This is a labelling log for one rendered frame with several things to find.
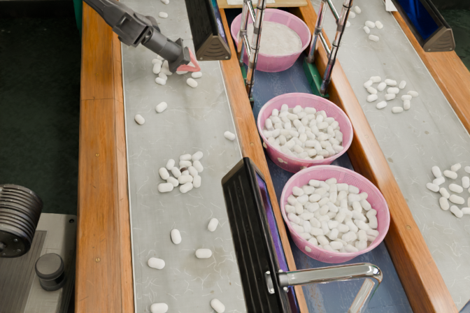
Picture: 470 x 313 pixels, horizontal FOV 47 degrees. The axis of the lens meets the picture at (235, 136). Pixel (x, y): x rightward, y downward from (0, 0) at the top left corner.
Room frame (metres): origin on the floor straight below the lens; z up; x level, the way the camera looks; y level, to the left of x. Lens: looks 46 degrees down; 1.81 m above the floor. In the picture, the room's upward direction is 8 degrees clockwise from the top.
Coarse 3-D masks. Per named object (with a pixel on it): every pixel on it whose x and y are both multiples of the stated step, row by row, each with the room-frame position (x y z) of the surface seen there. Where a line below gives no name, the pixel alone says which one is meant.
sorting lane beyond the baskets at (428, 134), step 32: (320, 0) 1.78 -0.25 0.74; (352, 32) 1.60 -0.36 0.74; (384, 32) 1.63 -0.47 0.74; (352, 64) 1.42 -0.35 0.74; (384, 64) 1.44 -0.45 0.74; (416, 64) 1.46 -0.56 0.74; (384, 96) 1.28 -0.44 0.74; (384, 128) 1.14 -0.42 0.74; (416, 128) 1.16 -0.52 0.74; (448, 128) 1.18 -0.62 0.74; (416, 160) 1.03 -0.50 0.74; (448, 160) 1.04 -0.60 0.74; (416, 192) 0.91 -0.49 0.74; (448, 192) 0.93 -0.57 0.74; (448, 224) 0.82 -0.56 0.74; (448, 256) 0.73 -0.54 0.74; (448, 288) 0.64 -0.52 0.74
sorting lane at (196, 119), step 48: (144, 0) 1.63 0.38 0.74; (144, 48) 1.36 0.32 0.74; (192, 48) 1.39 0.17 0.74; (144, 96) 1.14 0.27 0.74; (192, 96) 1.17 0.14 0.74; (144, 144) 0.96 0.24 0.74; (192, 144) 0.98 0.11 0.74; (144, 192) 0.80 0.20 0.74; (192, 192) 0.82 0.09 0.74; (144, 240) 0.66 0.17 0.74; (192, 240) 0.68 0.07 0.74; (144, 288) 0.55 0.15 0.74; (192, 288) 0.56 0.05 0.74; (240, 288) 0.58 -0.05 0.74
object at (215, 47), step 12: (192, 0) 1.14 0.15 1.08; (204, 0) 1.10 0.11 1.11; (216, 0) 1.18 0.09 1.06; (192, 12) 1.11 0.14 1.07; (204, 12) 1.06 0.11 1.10; (216, 12) 1.11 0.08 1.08; (192, 24) 1.06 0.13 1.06; (204, 24) 1.02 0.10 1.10; (216, 24) 1.01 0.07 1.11; (192, 36) 1.03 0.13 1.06; (204, 36) 0.99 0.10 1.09; (216, 36) 0.97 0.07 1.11; (204, 48) 0.96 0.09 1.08; (216, 48) 0.97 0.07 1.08; (228, 48) 0.98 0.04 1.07; (204, 60) 0.96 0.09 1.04; (216, 60) 0.97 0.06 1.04
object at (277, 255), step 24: (240, 168) 0.61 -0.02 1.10; (240, 192) 0.57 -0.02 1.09; (264, 192) 0.58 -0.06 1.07; (240, 216) 0.52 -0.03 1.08; (264, 216) 0.51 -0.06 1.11; (240, 240) 0.48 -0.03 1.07; (264, 240) 0.46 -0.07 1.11; (240, 264) 0.45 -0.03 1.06; (264, 264) 0.43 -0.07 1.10; (264, 288) 0.39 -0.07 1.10; (288, 288) 0.40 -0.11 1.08; (264, 312) 0.36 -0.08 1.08; (288, 312) 0.35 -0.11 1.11
